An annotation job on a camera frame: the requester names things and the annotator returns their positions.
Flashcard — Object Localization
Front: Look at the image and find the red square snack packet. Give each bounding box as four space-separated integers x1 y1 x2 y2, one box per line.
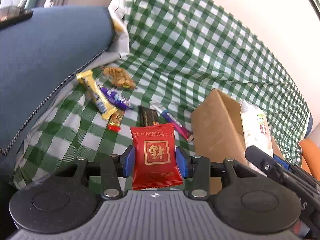
130 124 183 190

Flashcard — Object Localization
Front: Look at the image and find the dark brown chocolate biscuit bar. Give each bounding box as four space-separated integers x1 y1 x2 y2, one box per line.
139 106 159 127

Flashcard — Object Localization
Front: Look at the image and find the yellow Alpenliebe candy bar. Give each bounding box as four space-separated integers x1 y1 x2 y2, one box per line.
76 69 118 120

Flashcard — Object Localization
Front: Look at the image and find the purple silver stick sachet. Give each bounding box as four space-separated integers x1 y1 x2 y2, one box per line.
150 100 194 143

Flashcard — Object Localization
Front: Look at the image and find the orange pillow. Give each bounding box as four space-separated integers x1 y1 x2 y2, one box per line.
299 138 320 180

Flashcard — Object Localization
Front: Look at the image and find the small red gold candy packet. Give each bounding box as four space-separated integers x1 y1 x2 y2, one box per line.
107 110 125 132

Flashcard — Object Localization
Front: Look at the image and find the brown cardboard box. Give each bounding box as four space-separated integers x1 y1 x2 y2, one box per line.
190 88 286 195

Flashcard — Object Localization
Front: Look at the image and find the purple snack wrapper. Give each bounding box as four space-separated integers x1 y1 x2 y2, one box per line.
98 85 134 111

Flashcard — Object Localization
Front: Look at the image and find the white tissue pack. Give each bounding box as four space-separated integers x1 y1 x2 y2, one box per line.
239 99 275 177

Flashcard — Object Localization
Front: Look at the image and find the clear bag of crackers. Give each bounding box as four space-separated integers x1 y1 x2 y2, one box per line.
103 66 136 89

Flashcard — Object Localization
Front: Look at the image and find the green white checkered cloth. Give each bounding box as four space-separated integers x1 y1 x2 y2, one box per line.
13 0 310 188

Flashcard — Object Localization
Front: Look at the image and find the blue sofa cushion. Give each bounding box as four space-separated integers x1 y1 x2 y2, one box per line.
1 6 115 182

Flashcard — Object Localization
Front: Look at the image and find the white paper bag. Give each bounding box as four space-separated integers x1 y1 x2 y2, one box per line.
108 0 130 58

